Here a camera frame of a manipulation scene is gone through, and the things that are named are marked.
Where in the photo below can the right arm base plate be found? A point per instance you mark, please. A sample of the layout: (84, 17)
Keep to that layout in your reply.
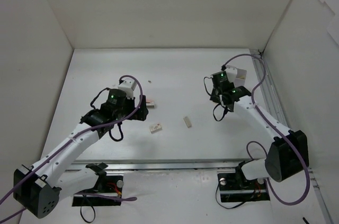
(235, 188)

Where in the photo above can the clear divided organizer container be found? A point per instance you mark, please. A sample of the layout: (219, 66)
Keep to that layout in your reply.
(240, 82)

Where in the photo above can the eraser with pink sleeve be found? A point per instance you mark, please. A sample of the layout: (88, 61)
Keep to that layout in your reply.
(150, 104)

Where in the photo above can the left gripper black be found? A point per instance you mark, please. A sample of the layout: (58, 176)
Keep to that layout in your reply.
(141, 108)

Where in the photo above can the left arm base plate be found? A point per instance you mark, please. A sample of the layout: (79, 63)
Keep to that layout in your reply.
(111, 186)

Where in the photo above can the white eraser red logo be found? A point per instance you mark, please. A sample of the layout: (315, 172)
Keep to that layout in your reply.
(154, 128)

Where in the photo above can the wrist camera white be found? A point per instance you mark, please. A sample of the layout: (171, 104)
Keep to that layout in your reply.
(128, 86)
(231, 73)

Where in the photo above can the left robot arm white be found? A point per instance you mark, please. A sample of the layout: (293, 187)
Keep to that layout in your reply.
(39, 187)

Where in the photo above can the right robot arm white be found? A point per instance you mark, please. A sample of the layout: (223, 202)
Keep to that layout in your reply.
(288, 153)

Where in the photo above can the aluminium rail frame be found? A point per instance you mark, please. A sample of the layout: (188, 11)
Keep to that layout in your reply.
(209, 116)

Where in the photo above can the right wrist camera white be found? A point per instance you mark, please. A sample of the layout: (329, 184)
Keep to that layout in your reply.
(231, 73)

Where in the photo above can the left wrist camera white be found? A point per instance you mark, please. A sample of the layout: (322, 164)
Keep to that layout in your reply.
(128, 86)

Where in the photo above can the white worn eraser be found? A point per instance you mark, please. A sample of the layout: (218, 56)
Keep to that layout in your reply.
(187, 122)

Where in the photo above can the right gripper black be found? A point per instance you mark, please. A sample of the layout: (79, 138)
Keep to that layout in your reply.
(213, 96)

